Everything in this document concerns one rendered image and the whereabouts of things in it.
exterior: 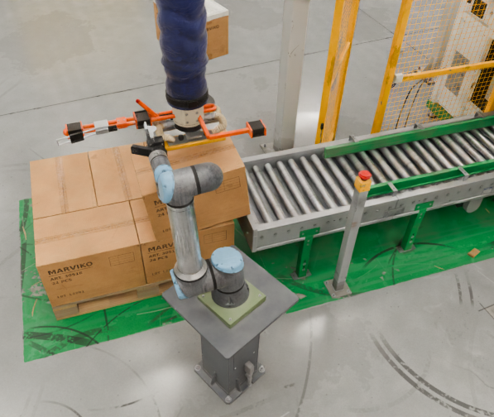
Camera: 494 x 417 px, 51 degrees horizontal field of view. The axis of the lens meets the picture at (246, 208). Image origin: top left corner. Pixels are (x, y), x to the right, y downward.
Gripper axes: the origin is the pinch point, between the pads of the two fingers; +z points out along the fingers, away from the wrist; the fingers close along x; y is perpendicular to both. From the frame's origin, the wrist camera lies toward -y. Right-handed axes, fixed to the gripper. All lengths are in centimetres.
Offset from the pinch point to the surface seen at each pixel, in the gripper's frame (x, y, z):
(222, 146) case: -29, 46, 14
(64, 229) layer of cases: -75, -54, 21
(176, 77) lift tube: 26.5, 19.7, 5.0
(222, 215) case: -64, 39, -8
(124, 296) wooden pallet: -127, -28, -1
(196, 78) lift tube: 24.8, 29.6, 4.3
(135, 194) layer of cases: -75, -7, 39
